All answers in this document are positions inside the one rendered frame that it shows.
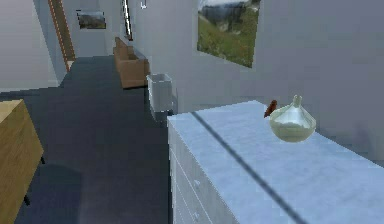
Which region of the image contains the dark framed wall picture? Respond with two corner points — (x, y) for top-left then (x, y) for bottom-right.
(121, 0), (134, 42)

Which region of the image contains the light wooden cabinet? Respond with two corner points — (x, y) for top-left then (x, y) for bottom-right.
(0, 98), (45, 224)

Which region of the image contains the pale green glass vase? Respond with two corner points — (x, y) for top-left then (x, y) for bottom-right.
(268, 94), (317, 144)

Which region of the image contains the small red-brown object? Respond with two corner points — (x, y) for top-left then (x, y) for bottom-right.
(263, 99), (278, 119)

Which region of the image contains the pale blue chest of drawers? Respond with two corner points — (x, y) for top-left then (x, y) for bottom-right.
(166, 99), (384, 224)

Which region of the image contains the small framed landscape picture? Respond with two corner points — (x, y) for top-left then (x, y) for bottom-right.
(75, 9), (108, 30)

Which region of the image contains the brown wooden door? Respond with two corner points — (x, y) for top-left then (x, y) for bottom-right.
(47, 0), (77, 72)

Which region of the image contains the white bin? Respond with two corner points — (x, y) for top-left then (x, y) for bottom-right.
(146, 73), (174, 113)

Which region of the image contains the framed green landscape picture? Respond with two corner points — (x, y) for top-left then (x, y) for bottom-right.
(196, 0), (262, 69)

